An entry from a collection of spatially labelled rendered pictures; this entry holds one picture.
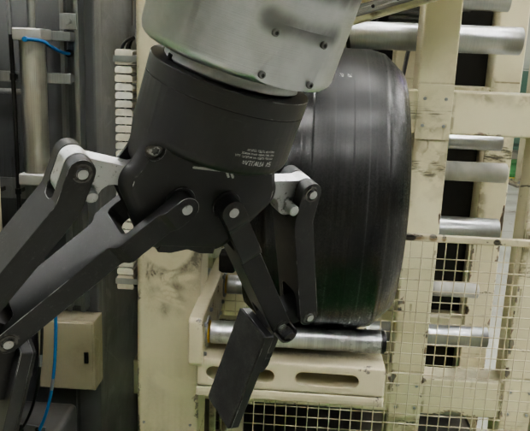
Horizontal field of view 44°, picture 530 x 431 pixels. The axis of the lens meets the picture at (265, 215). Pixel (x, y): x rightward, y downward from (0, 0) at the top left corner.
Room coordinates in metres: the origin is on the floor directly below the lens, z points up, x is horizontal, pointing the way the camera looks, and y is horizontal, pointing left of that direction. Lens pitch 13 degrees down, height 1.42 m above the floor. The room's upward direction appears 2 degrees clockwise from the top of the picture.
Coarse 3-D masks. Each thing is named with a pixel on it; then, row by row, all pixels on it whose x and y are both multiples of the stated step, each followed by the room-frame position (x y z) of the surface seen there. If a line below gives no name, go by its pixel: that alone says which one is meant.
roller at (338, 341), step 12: (216, 324) 1.18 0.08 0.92; (228, 324) 1.18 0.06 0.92; (216, 336) 1.17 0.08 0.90; (228, 336) 1.17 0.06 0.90; (300, 336) 1.17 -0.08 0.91; (312, 336) 1.17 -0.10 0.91; (324, 336) 1.17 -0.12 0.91; (336, 336) 1.17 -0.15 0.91; (348, 336) 1.17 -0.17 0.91; (360, 336) 1.17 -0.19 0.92; (372, 336) 1.17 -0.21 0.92; (384, 336) 1.17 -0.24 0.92; (300, 348) 1.17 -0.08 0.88; (312, 348) 1.17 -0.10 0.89; (324, 348) 1.17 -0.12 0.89; (336, 348) 1.16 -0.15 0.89; (348, 348) 1.16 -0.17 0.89; (360, 348) 1.16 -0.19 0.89; (372, 348) 1.16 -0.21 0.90; (384, 348) 1.16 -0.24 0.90
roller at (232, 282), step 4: (228, 276) 1.47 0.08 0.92; (232, 276) 1.47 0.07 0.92; (236, 276) 1.47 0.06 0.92; (228, 280) 1.46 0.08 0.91; (232, 280) 1.46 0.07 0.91; (236, 280) 1.46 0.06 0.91; (228, 284) 1.45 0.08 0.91; (232, 284) 1.45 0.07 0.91; (236, 284) 1.45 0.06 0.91; (240, 284) 1.45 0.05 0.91; (228, 288) 1.45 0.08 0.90; (232, 288) 1.45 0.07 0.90; (236, 288) 1.45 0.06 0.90; (240, 288) 1.45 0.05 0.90; (228, 292) 1.46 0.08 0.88; (232, 292) 1.46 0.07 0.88; (236, 292) 1.46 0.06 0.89; (240, 292) 1.46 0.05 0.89
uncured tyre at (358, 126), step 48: (336, 96) 1.13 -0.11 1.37; (384, 96) 1.13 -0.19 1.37; (336, 144) 1.07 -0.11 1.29; (384, 144) 1.08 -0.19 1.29; (336, 192) 1.05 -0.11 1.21; (384, 192) 1.05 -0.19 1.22; (336, 240) 1.05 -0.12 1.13; (384, 240) 1.05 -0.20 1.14; (336, 288) 1.07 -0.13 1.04; (384, 288) 1.09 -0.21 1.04
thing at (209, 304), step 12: (216, 264) 1.47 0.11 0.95; (216, 276) 1.38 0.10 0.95; (204, 288) 1.30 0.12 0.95; (216, 288) 1.33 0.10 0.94; (204, 300) 1.23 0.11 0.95; (216, 300) 1.34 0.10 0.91; (192, 312) 1.17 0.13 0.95; (204, 312) 1.17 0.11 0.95; (216, 312) 1.34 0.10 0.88; (192, 324) 1.14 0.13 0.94; (204, 324) 1.15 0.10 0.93; (192, 336) 1.14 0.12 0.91; (204, 336) 1.16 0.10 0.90; (192, 348) 1.14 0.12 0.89; (204, 348) 1.17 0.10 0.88; (192, 360) 1.14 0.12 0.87
